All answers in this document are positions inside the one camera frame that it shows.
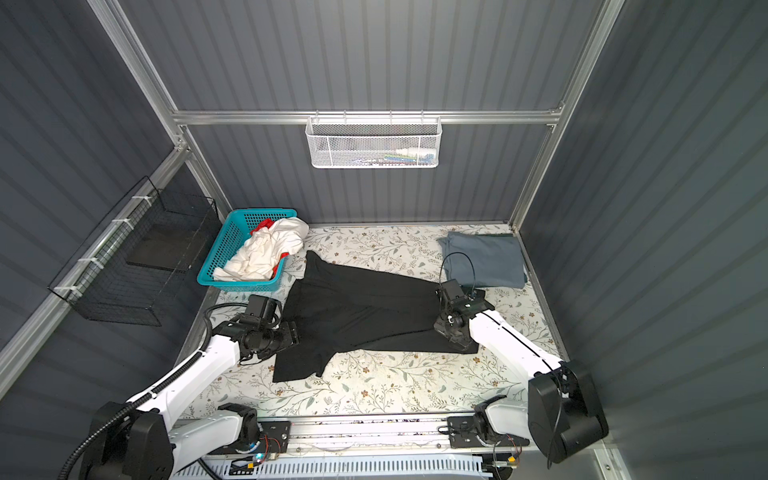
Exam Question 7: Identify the black t shirt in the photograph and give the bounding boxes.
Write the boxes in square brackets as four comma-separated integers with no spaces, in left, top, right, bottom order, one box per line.
[273,250,479,383]

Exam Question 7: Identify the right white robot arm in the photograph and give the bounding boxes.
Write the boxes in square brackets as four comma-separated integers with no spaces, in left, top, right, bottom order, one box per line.
[434,280,609,464]

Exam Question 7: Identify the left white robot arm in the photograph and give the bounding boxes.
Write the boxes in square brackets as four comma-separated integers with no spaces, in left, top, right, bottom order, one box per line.
[58,295,299,479]

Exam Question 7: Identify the folded blue-grey t shirt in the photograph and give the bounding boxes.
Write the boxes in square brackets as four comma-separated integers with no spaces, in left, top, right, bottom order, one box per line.
[437,232,527,289]

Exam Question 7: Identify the white t shirt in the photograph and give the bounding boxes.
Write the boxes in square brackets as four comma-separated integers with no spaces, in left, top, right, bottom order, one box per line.
[212,217,309,282]

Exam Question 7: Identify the teal plastic laundry basket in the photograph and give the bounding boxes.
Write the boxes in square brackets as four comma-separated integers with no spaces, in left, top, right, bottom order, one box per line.
[197,208,297,293]

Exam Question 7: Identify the black wire mesh basket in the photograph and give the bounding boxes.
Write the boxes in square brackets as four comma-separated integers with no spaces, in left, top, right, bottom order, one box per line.
[48,177,221,327]

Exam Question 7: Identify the white perforated cable tray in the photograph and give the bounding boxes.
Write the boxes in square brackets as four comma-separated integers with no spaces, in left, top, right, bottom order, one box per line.
[173,454,492,479]

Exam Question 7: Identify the white wire mesh basket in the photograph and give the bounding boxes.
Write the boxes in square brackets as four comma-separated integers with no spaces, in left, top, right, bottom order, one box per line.
[305,112,443,169]

